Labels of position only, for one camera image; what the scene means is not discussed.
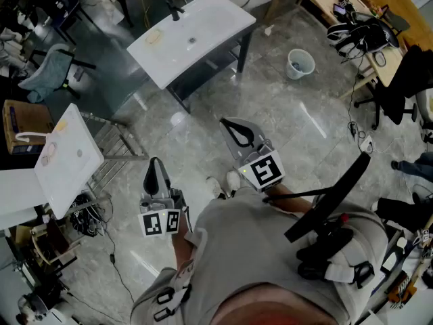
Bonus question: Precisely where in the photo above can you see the black basin faucet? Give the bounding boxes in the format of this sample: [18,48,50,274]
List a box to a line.
[165,0,186,22]

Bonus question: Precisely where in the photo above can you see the grey metal slatted rack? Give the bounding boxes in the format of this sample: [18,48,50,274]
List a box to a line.
[81,112,150,196]

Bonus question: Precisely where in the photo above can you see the pile of black headsets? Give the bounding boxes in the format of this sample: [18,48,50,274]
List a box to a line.
[326,14,400,57]

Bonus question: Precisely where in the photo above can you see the person's left forearm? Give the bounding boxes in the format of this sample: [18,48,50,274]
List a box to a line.
[170,208,197,274]

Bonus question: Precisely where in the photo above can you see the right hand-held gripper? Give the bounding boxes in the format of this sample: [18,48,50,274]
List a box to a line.
[219,117,286,193]

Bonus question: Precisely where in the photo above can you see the brown cardboard box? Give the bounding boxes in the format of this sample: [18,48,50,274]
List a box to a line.
[1,99,55,155]

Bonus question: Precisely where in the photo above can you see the wooden frame rack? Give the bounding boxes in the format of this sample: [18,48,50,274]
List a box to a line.
[15,215,81,270]

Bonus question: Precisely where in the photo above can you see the small device with screen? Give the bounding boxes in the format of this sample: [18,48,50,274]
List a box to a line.
[333,0,355,16]

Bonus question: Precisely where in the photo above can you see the white flat panel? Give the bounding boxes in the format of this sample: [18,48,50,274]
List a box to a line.
[0,167,47,232]

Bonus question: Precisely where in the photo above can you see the pile of black cables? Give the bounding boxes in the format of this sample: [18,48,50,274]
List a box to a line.
[69,193,111,238]

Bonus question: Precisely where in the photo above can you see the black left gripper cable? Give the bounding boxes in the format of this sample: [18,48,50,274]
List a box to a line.
[182,207,193,233]

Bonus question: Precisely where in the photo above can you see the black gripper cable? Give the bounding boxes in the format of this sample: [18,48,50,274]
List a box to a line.
[182,207,193,233]
[263,187,331,203]

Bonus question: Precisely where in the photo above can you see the person's right forearm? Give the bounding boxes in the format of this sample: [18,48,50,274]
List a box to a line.
[262,181,314,216]

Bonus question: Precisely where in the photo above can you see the white pouch with black clip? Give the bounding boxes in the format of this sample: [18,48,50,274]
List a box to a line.
[325,261,375,290]

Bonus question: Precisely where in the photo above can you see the white plastic waste bin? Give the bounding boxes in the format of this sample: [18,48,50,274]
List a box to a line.
[286,48,317,81]

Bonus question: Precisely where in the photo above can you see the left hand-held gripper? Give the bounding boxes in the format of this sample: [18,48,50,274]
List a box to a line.
[137,157,187,238]

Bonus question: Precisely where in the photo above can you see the person's chin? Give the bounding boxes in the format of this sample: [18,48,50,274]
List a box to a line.
[209,282,329,325]

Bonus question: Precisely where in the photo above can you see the white curved faucet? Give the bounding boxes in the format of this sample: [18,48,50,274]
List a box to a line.
[15,131,51,146]

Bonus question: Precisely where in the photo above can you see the blue-grey cloth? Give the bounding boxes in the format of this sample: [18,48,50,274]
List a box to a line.
[17,47,74,104]

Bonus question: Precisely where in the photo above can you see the person's grey clothing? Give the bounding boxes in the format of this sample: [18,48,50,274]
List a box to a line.
[130,186,390,325]

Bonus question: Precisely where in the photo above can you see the black frame chair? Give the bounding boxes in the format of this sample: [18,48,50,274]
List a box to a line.
[28,43,97,100]

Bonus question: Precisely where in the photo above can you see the black office chair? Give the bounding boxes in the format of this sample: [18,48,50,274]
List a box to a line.
[353,45,433,131]

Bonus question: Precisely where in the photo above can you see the white power strip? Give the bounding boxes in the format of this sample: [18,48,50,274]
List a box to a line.
[358,134,375,154]

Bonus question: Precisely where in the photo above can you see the black floor cable with adapter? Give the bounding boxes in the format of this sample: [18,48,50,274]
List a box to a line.
[99,215,136,304]

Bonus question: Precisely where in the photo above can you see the black waist pouch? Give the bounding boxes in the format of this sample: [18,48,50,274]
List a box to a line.
[296,227,355,280]

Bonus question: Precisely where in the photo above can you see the dark metal basin stand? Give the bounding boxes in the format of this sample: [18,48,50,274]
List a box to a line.
[165,25,254,114]

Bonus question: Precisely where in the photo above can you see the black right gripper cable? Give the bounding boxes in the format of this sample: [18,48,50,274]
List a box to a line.
[263,187,331,203]

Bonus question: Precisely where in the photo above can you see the person's left white shoe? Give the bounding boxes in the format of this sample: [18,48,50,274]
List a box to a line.
[206,176,226,200]

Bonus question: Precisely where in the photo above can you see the white washbasin with black faucet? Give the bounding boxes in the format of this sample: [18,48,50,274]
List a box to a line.
[127,0,257,90]

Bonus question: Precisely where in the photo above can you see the black chair backrest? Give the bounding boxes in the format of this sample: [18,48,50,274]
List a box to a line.
[283,151,372,243]

